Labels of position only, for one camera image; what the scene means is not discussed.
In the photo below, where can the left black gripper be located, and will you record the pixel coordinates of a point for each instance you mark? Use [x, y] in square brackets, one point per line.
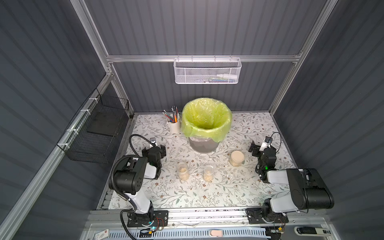
[155, 151]

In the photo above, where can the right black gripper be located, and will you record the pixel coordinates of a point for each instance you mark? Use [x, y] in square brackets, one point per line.
[258, 150]

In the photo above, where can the oatmeal jar with beige lid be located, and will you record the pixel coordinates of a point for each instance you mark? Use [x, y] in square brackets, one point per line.
[237, 158]

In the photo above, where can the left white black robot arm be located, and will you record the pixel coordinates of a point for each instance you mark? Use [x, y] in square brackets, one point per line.
[128, 174]

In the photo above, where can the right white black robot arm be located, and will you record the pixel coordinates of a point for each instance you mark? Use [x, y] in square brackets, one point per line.
[307, 190]

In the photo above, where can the open glass oatmeal jar left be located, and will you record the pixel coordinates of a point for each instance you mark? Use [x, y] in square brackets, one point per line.
[183, 171]

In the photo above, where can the open glass oatmeal jar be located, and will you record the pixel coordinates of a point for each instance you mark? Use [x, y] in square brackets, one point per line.
[209, 173]
[183, 171]

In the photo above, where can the open glass oatmeal jar middle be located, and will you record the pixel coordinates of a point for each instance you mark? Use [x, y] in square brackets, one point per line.
[209, 173]

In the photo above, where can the white pen cup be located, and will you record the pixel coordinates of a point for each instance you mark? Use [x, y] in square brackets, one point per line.
[174, 128]

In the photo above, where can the floral table mat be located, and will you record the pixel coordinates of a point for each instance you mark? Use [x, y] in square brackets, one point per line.
[231, 186]

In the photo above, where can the pens bundle in cup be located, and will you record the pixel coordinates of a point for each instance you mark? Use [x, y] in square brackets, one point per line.
[173, 115]

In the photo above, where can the grey trash bin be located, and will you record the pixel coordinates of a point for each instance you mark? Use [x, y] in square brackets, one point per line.
[203, 145]

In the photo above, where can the green plastic bin liner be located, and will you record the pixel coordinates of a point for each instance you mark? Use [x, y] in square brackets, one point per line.
[206, 118]

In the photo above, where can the white bottle in basket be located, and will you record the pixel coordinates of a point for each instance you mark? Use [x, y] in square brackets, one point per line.
[228, 77]

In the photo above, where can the pink eraser block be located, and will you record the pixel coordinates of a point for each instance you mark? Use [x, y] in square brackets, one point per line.
[216, 233]

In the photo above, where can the white card with red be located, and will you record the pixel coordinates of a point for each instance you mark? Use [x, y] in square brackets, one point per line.
[102, 235]

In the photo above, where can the white black stapler device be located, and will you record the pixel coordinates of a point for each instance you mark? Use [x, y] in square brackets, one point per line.
[312, 232]

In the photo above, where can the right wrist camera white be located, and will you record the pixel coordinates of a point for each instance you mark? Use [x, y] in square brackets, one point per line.
[266, 143]

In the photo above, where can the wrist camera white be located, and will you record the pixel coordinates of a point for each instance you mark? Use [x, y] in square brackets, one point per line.
[153, 142]
[266, 143]

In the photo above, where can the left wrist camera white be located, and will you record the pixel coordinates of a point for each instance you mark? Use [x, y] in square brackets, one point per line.
[153, 142]

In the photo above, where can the black wire basket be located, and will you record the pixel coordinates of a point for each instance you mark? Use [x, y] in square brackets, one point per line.
[96, 138]

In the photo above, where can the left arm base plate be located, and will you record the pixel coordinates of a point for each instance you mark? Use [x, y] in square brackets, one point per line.
[157, 218]

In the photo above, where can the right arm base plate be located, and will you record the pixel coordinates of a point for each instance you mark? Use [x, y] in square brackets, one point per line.
[263, 216]

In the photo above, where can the white wire mesh basket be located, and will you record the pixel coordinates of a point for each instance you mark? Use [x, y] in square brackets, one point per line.
[204, 71]

